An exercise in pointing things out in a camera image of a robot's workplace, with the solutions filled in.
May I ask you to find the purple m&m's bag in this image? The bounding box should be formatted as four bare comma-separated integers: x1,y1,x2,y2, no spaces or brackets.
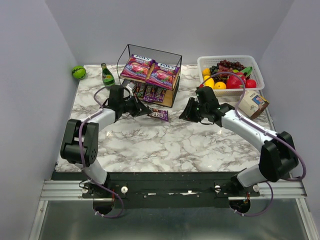
147,108,169,122
153,87,167,103
126,81,137,95
134,82,148,98
143,85,158,103

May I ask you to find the purple Fox's candy bag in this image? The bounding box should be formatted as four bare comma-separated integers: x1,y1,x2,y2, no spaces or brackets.
120,54,155,81
145,62,181,90

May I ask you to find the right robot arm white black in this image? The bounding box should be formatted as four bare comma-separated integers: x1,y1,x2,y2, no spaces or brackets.
179,86,299,192

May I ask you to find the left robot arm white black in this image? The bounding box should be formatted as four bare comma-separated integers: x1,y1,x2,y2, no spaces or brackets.
60,85,152,185

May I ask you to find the green glass bottle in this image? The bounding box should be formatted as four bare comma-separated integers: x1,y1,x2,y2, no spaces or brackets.
100,62,116,89

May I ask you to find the orange fruit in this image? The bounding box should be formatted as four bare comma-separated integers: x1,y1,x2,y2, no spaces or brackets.
213,81,227,90

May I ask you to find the yellow mango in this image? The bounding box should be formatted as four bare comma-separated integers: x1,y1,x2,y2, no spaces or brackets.
203,75,215,89

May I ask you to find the red dragon fruit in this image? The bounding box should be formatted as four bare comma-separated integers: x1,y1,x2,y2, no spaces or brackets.
226,72,246,89

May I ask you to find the yellow small fruit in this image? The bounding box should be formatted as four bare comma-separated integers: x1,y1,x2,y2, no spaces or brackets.
202,68,211,76

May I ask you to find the dark grape bunch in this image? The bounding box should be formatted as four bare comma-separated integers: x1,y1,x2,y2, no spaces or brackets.
209,59,245,83

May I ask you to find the red apple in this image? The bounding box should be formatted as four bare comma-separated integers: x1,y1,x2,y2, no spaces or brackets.
245,79,257,89

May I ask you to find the green ball toy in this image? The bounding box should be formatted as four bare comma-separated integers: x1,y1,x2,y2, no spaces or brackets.
71,65,87,80

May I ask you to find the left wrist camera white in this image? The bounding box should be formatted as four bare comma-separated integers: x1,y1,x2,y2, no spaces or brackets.
126,82,136,92

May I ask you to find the black wire wooden shelf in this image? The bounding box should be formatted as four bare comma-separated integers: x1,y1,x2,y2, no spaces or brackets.
116,44,183,108

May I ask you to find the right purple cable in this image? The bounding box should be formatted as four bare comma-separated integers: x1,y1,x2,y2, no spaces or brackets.
198,71,308,217

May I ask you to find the black mounting base plate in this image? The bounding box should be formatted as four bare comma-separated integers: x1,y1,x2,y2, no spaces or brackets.
82,172,260,209

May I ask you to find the aluminium rail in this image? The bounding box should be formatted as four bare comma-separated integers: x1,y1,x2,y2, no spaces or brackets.
39,180,307,201

